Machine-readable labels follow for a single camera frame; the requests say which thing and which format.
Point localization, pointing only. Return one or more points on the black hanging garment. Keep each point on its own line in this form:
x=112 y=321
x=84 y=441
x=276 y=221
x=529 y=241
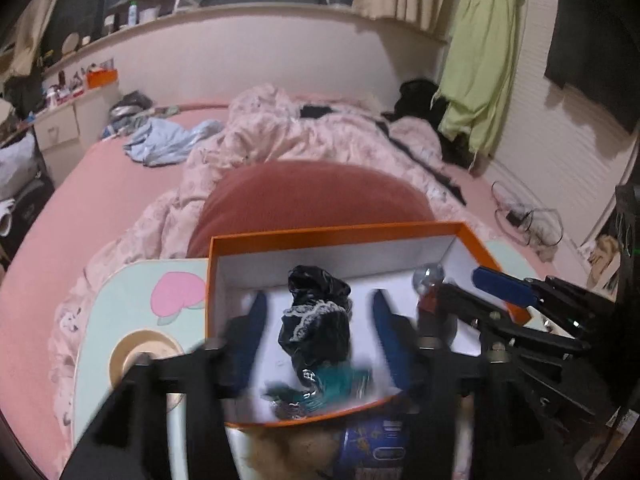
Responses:
x=595 y=50

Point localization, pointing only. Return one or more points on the blue tin box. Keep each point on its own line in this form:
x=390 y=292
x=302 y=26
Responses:
x=372 y=449

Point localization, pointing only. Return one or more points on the green hanging garment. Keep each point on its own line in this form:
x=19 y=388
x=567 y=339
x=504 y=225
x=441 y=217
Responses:
x=479 y=71

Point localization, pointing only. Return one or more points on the red round cushion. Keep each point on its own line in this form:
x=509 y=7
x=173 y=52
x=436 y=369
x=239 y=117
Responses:
x=302 y=194

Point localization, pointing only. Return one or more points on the orange cardboard box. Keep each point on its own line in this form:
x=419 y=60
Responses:
x=381 y=256

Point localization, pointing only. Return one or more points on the brown fur pompom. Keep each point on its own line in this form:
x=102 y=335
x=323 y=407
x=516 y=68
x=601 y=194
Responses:
x=300 y=452

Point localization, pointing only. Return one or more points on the pink floral blanket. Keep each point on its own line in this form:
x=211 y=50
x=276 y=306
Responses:
x=265 y=124

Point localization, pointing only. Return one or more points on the white drawer cabinet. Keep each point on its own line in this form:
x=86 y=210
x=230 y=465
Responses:
x=65 y=133

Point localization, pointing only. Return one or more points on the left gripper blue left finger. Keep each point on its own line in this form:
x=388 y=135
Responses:
x=244 y=334

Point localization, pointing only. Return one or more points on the light blue clothes pile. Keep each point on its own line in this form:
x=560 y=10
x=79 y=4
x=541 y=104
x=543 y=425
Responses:
x=153 y=139

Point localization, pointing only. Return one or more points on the teal toy car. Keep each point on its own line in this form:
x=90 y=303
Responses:
x=323 y=388

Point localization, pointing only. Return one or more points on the small orange box on shelf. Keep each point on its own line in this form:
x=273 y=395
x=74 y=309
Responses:
x=100 y=78

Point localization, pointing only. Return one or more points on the black lace fabric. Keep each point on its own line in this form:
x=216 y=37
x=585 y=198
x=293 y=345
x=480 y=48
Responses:
x=315 y=327

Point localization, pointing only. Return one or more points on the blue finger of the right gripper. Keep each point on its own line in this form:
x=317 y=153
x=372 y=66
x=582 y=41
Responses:
x=505 y=287
x=455 y=302

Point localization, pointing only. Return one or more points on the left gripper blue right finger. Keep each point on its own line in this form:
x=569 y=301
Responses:
x=397 y=338

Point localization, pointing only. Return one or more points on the silver foil ball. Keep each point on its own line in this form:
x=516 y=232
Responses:
x=427 y=277

